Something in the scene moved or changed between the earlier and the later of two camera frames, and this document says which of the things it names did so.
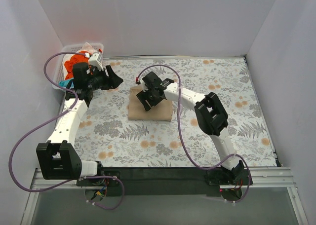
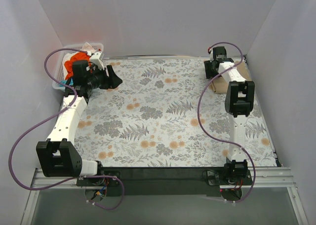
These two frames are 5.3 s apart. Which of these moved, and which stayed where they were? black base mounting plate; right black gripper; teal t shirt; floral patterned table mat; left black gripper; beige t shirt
Moved: beige t shirt; right black gripper
Stayed: floral patterned table mat; left black gripper; black base mounting plate; teal t shirt
